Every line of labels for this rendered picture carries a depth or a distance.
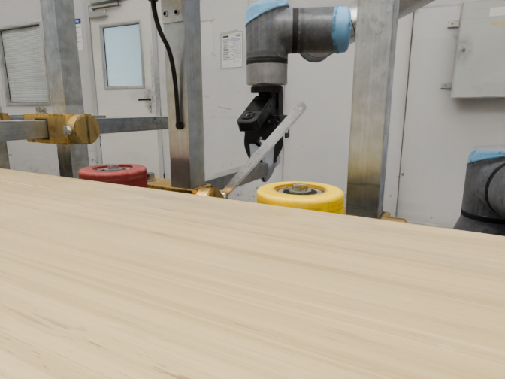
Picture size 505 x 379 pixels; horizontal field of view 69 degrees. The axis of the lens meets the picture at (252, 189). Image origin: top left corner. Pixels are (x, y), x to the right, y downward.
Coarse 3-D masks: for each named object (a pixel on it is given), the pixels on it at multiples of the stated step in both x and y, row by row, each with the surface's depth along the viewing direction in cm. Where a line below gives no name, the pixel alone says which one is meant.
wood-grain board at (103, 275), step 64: (0, 192) 35; (64, 192) 35; (128, 192) 35; (0, 256) 20; (64, 256) 20; (128, 256) 20; (192, 256) 20; (256, 256) 20; (320, 256) 20; (384, 256) 20; (448, 256) 20; (0, 320) 14; (64, 320) 14; (128, 320) 14; (192, 320) 14; (256, 320) 14; (320, 320) 14; (384, 320) 14; (448, 320) 14
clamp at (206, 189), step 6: (156, 180) 56; (162, 180) 56; (168, 180) 56; (150, 186) 53; (156, 186) 53; (162, 186) 52; (168, 186) 52; (174, 186) 52; (198, 186) 52; (204, 186) 52; (210, 186) 54; (180, 192) 51; (186, 192) 50; (192, 192) 50; (198, 192) 51; (204, 192) 50; (210, 192) 50; (216, 192) 52; (222, 198) 53
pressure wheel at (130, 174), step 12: (84, 168) 45; (96, 168) 46; (108, 168) 45; (120, 168) 46; (132, 168) 45; (144, 168) 46; (96, 180) 42; (108, 180) 42; (120, 180) 43; (132, 180) 43; (144, 180) 46
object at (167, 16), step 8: (152, 0) 43; (168, 0) 46; (176, 0) 46; (152, 8) 43; (168, 8) 46; (176, 8) 46; (168, 16) 47; (176, 16) 46; (160, 32) 45; (168, 48) 46; (168, 56) 46; (176, 80) 47; (176, 88) 48; (176, 96) 48; (176, 104) 48; (176, 112) 48; (176, 120) 49
